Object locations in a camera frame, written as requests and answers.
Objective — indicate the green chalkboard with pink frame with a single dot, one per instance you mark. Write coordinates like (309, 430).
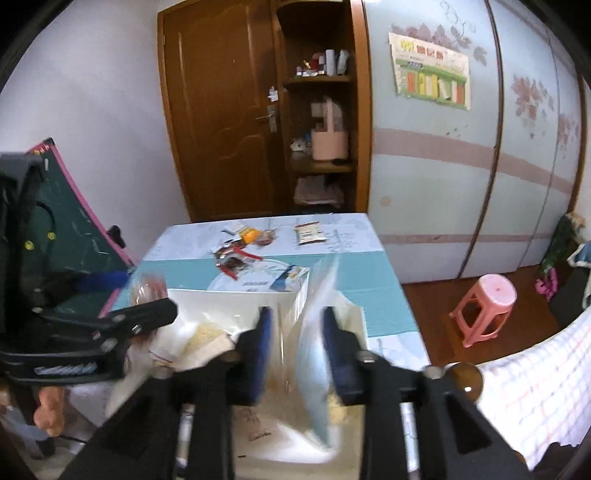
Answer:
(78, 230)

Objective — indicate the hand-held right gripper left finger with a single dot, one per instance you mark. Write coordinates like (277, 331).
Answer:
(264, 350)

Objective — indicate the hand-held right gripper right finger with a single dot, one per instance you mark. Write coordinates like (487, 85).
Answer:
(334, 355)

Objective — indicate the clear nut snack packet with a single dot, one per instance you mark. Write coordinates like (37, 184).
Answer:
(147, 288)

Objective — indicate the white label snack packet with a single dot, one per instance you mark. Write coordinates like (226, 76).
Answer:
(310, 233)

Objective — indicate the blue white garment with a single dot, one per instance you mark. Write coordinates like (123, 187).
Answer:
(581, 254)

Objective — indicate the brown wooden door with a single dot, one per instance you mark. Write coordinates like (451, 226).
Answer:
(217, 115)

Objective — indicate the pink toy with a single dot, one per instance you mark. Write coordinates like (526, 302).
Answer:
(547, 284)

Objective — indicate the red white snack packet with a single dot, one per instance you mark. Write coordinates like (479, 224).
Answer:
(166, 344)

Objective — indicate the white checkered cloth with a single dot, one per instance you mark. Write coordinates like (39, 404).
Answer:
(545, 383)

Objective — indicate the person's left hand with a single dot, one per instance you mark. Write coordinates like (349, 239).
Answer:
(48, 410)

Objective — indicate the yellow puffed rice packet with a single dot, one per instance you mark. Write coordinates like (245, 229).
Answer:
(207, 341)

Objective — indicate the green bag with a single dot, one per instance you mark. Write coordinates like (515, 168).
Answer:
(561, 240)

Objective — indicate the folded cloths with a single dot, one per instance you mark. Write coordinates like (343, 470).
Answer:
(318, 191)

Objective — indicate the row of small bottles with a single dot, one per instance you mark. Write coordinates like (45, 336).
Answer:
(325, 64)

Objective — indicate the wooden corner shelf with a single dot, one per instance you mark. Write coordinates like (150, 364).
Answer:
(361, 138)

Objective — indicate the dark clear snack packet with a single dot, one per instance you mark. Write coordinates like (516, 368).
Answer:
(267, 240)

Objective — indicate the wall poster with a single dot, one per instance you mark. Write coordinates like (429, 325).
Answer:
(429, 71)

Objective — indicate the pink plastic stool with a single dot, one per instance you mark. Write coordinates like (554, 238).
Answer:
(496, 288)

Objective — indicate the floral wardrobe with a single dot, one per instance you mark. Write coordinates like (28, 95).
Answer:
(438, 184)

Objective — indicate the blue white snack packet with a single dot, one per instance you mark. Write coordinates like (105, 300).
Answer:
(288, 278)

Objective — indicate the brown round knob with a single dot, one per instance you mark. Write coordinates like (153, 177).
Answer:
(464, 378)

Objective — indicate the orange snack packet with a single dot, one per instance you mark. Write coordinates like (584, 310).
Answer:
(250, 237)

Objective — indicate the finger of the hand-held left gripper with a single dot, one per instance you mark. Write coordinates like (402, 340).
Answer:
(115, 318)
(104, 280)

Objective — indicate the white plastic tray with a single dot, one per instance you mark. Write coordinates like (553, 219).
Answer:
(207, 307)

